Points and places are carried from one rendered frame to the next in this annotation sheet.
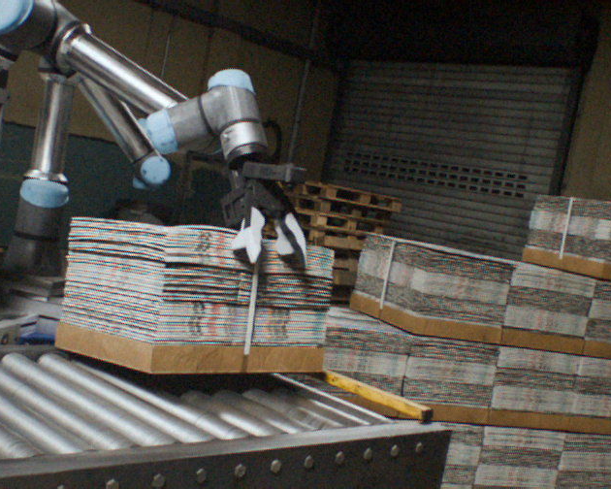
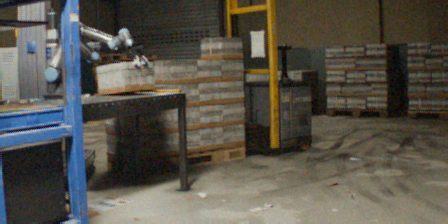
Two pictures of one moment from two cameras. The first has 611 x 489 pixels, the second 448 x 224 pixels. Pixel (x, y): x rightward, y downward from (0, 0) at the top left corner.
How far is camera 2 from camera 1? 2.71 m
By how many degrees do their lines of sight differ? 8
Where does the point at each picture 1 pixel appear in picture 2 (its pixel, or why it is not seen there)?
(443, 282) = (178, 68)
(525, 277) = (200, 63)
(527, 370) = (207, 88)
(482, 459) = (200, 115)
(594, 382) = (227, 88)
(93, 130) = not seen: hidden behind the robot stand
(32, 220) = not seen: hidden behind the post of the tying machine
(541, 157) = (213, 21)
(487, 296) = (191, 70)
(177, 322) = (127, 81)
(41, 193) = not seen: hidden behind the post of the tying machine
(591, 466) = (231, 112)
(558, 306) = (211, 69)
